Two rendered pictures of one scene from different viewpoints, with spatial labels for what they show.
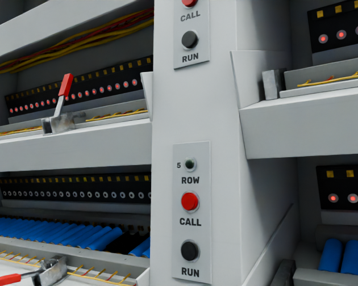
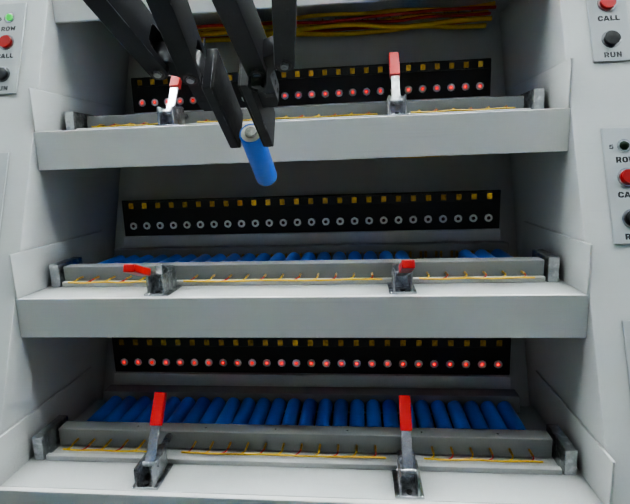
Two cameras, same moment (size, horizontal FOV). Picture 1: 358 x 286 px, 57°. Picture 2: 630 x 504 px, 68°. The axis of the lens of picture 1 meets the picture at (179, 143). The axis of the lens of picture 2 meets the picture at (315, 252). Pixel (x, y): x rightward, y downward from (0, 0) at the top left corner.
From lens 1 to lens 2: 0.51 m
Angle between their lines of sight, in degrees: 27
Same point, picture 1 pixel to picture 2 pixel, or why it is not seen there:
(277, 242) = not seen: outside the picture
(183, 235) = (623, 206)
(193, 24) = (613, 26)
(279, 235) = not seen: hidden behind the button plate
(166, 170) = (594, 152)
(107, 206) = (357, 235)
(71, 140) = (446, 122)
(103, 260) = (465, 261)
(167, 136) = (592, 122)
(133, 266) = (511, 262)
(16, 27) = not seen: outside the picture
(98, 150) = (486, 135)
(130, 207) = (396, 234)
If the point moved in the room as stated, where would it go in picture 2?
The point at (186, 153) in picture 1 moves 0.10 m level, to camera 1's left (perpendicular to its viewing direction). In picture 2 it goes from (618, 136) to (555, 116)
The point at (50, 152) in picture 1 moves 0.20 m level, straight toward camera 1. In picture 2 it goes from (402, 136) to (615, 70)
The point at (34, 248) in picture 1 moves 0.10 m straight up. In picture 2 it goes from (337, 263) to (336, 179)
